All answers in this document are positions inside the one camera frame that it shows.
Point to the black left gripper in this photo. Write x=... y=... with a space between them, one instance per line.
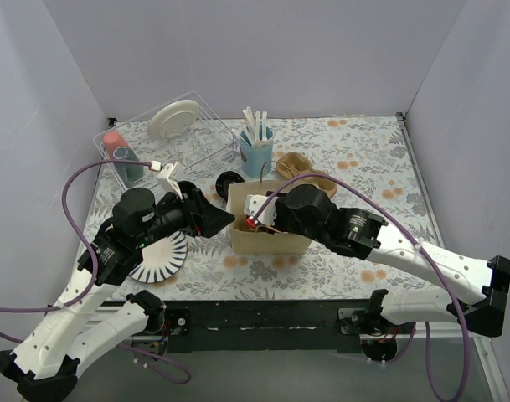
x=194 y=209

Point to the brown paper takeout bag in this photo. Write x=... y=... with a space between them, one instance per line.
x=259 y=237

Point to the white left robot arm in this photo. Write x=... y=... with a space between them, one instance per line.
x=47 y=364

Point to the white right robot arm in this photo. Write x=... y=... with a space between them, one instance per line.
x=465 y=290

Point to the blue striped white plate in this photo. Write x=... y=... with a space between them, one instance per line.
x=162 y=259

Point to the blue cylindrical holder cup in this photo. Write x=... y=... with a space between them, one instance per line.
x=256 y=160

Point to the teal plastic cup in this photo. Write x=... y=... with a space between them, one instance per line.
x=129 y=173

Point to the brown pulp cup carrier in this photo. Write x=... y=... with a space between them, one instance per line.
x=293 y=164

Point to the white ceramic plate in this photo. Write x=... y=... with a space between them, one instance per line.
x=172 y=120

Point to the white wrapped straw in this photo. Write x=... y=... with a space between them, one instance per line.
x=263 y=132
x=257 y=128
x=251 y=126

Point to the pink plastic cup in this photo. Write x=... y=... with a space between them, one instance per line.
x=115 y=145

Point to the floral patterned table mat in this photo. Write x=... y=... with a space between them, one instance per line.
x=371 y=156

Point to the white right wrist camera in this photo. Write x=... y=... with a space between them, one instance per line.
x=260 y=210

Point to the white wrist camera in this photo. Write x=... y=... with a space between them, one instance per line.
x=260 y=210
x=165 y=177

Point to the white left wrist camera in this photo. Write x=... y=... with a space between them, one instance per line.
x=165 y=177

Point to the clear wire dish rack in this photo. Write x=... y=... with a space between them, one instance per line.
x=204 y=151

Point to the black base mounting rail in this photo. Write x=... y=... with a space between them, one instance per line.
x=254 y=325

